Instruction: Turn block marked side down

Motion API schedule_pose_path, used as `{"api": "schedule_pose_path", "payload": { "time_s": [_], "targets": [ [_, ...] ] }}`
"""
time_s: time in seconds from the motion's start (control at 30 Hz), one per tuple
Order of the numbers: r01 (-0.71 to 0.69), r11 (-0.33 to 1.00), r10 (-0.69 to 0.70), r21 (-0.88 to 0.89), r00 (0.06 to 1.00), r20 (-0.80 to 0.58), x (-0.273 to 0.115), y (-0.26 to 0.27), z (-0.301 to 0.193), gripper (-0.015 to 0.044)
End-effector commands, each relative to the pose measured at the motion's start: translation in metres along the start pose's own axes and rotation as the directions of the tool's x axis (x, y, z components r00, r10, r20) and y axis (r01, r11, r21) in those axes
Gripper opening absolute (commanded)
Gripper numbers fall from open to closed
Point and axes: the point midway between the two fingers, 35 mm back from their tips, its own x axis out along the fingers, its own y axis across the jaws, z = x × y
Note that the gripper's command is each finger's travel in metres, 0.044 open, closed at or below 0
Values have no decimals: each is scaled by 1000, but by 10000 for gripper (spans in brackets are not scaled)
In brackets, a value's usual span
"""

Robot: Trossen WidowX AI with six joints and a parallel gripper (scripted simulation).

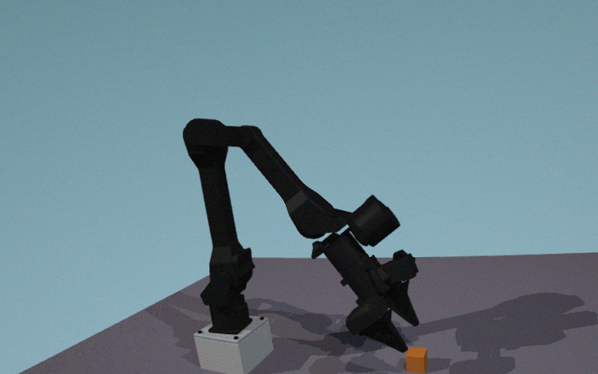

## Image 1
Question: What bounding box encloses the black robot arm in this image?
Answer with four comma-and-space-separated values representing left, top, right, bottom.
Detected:
183, 118, 418, 334

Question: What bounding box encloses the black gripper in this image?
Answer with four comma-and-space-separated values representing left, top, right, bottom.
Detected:
339, 253, 420, 352

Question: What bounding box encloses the orange block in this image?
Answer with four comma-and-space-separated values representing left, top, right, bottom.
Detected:
405, 348, 428, 374

